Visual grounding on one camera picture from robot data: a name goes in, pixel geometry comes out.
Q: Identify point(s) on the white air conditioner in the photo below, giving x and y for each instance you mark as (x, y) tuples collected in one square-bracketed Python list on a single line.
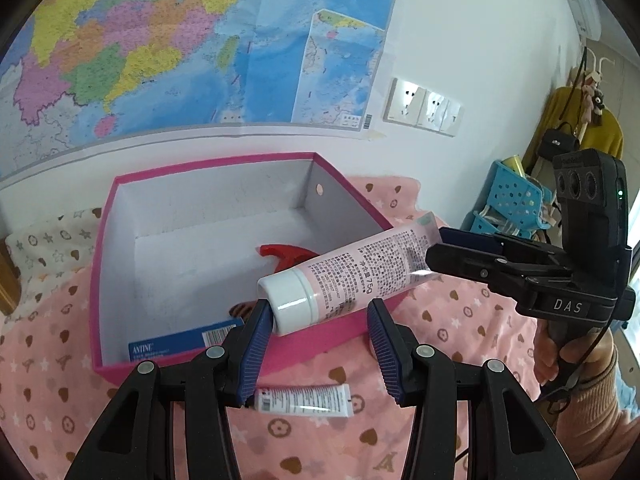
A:
[(582, 5)]

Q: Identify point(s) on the pink printed blanket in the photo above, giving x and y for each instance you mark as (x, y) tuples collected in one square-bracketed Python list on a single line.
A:
[(100, 420)]

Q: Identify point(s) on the white wall socket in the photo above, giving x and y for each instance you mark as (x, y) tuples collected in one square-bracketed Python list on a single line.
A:
[(451, 117), (431, 110), (404, 101)]

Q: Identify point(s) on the black handbag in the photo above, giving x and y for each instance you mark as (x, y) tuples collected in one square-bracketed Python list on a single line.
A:
[(556, 144)]

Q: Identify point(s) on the cream printed pillow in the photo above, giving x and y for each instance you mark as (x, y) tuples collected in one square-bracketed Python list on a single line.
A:
[(50, 245)]

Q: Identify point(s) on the person's right forearm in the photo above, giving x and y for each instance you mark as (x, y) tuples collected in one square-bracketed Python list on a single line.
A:
[(600, 425)]

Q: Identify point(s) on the white coat rack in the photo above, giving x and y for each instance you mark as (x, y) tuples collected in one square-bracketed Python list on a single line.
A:
[(592, 62)]

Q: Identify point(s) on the blue and white carton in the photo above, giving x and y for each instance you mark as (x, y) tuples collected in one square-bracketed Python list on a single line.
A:
[(175, 345)]

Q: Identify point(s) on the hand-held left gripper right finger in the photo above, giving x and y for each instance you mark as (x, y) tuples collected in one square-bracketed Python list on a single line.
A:
[(387, 355)]

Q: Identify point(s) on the red corkscrew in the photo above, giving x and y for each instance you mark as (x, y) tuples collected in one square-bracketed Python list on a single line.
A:
[(285, 252)]

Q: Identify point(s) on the pink tube with white cap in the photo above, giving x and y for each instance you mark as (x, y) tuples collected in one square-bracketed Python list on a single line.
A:
[(360, 270)]

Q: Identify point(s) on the colourful wall map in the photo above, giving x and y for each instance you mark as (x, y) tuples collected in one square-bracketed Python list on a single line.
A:
[(175, 50)]

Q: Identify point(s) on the yellow plastic item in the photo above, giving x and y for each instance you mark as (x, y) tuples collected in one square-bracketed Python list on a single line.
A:
[(512, 164)]

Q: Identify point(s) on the small white tube black cap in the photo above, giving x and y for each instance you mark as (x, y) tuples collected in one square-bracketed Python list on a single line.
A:
[(300, 400)]

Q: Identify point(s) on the wooden headboard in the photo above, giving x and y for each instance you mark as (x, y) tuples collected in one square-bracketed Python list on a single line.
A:
[(10, 280)]

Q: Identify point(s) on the small hanging plush toy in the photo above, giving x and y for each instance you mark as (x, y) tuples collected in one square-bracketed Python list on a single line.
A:
[(594, 100)]

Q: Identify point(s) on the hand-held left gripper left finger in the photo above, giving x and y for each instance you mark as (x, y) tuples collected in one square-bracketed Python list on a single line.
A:
[(250, 355)]

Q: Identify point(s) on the pink cardboard box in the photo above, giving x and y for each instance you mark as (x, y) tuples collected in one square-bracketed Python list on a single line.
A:
[(175, 270)]

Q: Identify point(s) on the person's right hand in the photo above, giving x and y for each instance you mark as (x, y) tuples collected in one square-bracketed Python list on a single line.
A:
[(542, 360)]

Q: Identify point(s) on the yellow garment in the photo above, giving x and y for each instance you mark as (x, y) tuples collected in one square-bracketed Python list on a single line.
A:
[(607, 135)]

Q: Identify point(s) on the blue plastic basket rack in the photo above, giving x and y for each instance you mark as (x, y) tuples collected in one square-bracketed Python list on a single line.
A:
[(515, 200)]

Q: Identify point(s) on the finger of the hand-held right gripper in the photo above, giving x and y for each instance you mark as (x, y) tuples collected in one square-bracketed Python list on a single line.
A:
[(480, 270), (467, 237)]

